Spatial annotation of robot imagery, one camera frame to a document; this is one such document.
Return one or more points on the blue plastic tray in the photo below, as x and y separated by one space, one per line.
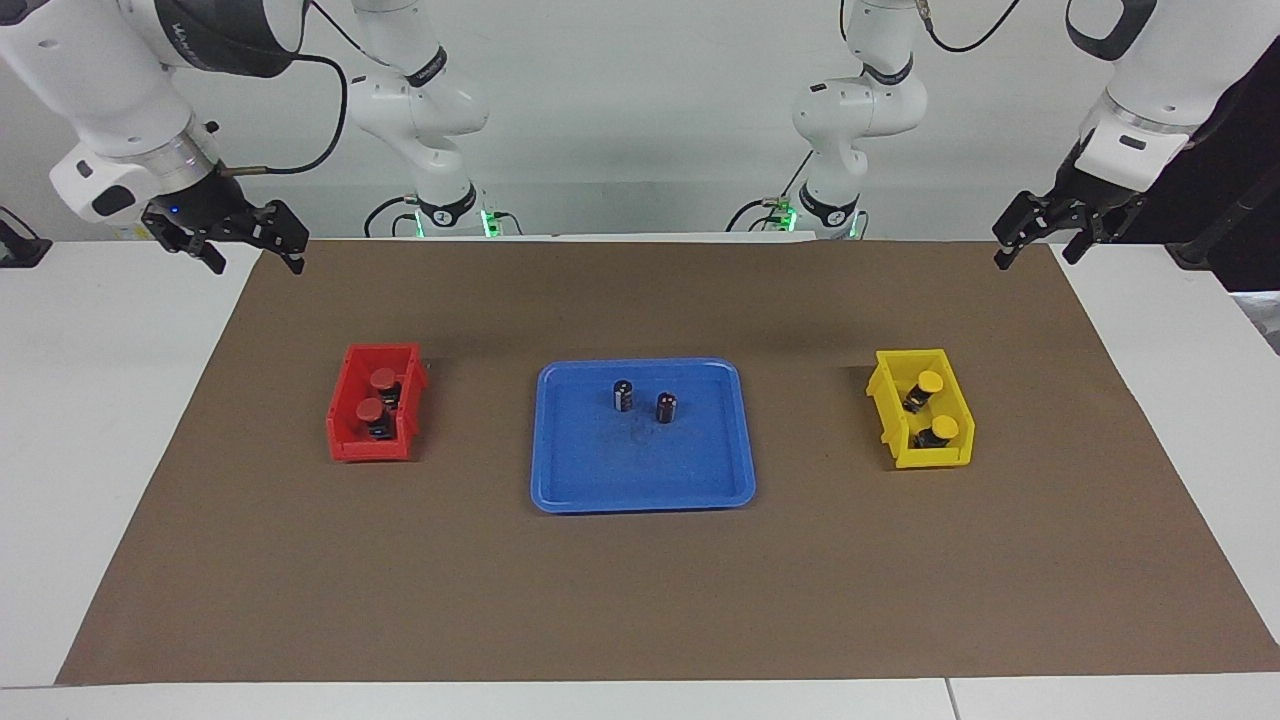
640 480

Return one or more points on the red plastic bin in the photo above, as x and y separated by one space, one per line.
345 430

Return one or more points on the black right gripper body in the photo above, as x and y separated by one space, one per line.
205 210

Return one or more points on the black cylindrical capacitor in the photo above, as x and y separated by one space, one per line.
667 408
623 396

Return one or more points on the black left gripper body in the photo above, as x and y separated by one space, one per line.
1095 200

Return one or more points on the black stand bar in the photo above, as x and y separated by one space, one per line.
1215 235

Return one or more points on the brown table mat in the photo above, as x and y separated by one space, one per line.
640 600

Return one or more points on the yellow plastic bin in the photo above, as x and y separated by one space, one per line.
895 400

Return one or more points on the grey crumpled sheet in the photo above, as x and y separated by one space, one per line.
1262 320

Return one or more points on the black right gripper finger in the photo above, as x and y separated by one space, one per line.
205 255
285 228

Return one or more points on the black background panel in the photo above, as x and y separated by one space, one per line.
1230 150

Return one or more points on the yellow push button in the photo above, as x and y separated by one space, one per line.
944 429
930 382

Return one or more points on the black table clamp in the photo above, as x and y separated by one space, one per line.
20 250

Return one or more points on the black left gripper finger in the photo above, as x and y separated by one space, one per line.
1020 225
1090 238

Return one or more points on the green lit base connector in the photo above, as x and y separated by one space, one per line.
783 215
493 222

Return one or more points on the red push button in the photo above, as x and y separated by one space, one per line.
383 379
370 410

